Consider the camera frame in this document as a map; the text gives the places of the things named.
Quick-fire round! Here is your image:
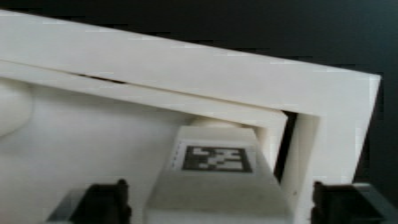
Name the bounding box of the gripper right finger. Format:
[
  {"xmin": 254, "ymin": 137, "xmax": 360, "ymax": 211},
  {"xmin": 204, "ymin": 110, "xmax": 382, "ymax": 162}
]
[{"xmin": 311, "ymin": 181, "xmax": 398, "ymax": 224}]

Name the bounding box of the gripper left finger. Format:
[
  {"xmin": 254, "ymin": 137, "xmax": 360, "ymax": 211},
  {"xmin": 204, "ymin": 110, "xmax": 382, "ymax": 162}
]
[{"xmin": 46, "ymin": 179, "xmax": 133, "ymax": 224}]

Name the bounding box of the white table leg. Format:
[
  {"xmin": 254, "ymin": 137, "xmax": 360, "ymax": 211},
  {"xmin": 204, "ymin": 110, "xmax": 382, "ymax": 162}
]
[{"xmin": 144, "ymin": 119, "xmax": 293, "ymax": 224}]

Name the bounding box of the white square tabletop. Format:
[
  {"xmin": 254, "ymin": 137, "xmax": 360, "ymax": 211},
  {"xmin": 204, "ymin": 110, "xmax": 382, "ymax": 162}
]
[{"xmin": 0, "ymin": 77, "xmax": 286, "ymax": 224}]

